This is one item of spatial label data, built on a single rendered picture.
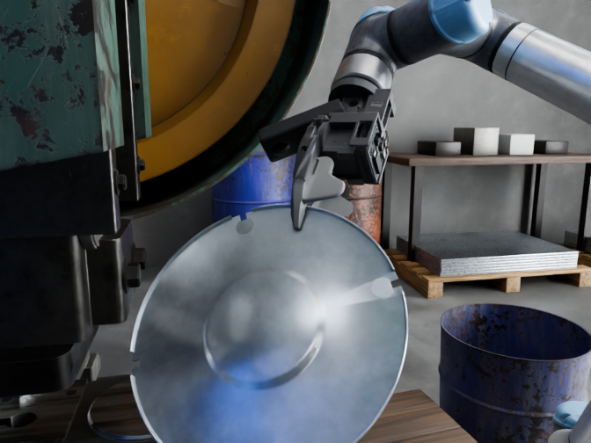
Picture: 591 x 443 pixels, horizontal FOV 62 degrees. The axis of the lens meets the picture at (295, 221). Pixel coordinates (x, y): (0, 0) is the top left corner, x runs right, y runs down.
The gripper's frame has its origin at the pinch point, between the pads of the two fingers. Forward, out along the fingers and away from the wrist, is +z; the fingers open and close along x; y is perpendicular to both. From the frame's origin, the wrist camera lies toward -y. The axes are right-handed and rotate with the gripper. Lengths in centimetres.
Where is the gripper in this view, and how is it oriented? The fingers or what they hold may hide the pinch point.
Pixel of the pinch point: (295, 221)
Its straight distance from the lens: 56.3
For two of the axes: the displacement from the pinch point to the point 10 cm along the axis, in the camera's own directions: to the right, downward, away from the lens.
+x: 3.1, 5.7, 7.6
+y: 9.0, 0.8, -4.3
